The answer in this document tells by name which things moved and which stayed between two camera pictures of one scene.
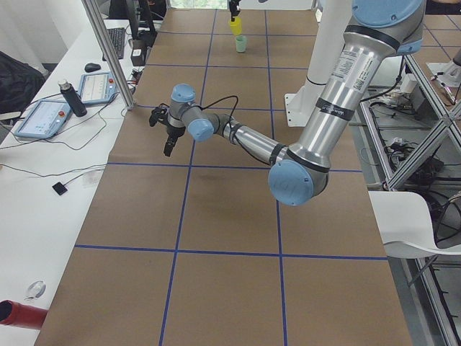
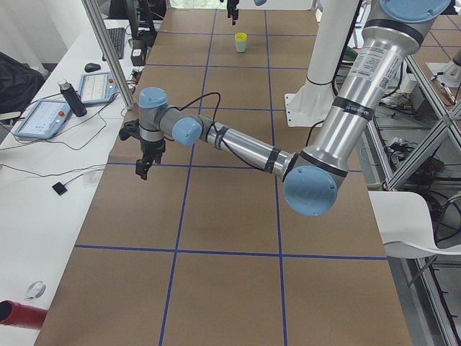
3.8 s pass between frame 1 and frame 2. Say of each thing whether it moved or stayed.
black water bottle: stayed
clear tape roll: stayed
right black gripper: stayed
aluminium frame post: stayed
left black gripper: moved
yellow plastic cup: moved
